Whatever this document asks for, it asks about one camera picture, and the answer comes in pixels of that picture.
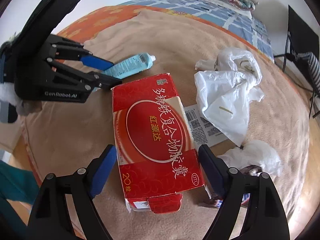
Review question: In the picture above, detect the small wrapper under box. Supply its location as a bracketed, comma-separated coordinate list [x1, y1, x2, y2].
[204, 187, 250, 209]

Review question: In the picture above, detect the red medicine box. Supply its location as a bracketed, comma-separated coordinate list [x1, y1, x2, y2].
[112, 73, 204, 214]

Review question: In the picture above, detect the striped cushion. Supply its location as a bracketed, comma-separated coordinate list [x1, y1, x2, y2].
[308, 52, 320, 95]

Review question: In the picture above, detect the blue checked bedsheet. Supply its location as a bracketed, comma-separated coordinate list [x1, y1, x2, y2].
[124, 0, 274, 61]

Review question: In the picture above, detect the white tissue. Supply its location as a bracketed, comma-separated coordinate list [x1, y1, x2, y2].
[217, 140, 282, 176]

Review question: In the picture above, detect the orange floral bedsheet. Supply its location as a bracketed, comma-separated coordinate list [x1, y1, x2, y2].
[56, 4, 198, 43]

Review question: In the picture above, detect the beige blanket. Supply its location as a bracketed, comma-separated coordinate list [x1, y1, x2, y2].
[22, 5, 309, 239]

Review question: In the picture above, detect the silver foil sachet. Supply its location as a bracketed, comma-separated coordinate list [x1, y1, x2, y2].
[184, 105, 228, 149]

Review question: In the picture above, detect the light blue tube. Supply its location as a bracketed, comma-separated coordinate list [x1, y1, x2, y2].
[103, 53, 156, 80]

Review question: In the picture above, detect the white plastic bag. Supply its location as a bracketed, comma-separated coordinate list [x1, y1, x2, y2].
[194, 48, 264, 146]

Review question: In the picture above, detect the black folding chair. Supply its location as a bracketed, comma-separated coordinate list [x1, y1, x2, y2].
[274, 6, 319, 118]

